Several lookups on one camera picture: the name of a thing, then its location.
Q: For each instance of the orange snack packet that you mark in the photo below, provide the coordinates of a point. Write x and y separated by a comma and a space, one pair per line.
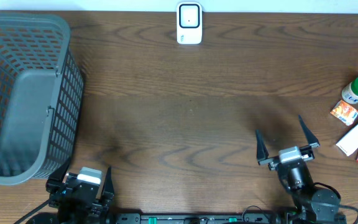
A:
344, 112

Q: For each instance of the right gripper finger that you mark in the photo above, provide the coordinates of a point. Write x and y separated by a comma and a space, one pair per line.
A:
310, 137
262, 152

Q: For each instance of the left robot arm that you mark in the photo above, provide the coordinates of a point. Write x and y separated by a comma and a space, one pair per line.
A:
45, 214

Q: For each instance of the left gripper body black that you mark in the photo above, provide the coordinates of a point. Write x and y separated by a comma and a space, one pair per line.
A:
56, 185

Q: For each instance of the white barcode scanner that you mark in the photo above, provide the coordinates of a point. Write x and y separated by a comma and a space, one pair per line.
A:
189, 23

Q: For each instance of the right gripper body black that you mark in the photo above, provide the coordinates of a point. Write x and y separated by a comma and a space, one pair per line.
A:
307, 153

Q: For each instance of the grey plastic mesh basket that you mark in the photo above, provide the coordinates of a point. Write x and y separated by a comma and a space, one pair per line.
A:
41, 90

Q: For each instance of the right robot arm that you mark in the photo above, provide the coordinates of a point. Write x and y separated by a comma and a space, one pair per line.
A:
314, 202

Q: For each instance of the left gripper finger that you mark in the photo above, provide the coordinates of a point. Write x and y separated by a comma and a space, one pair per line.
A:
55, 179
107, 194

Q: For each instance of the white green carton box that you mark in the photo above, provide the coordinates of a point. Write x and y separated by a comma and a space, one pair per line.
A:
348, 144

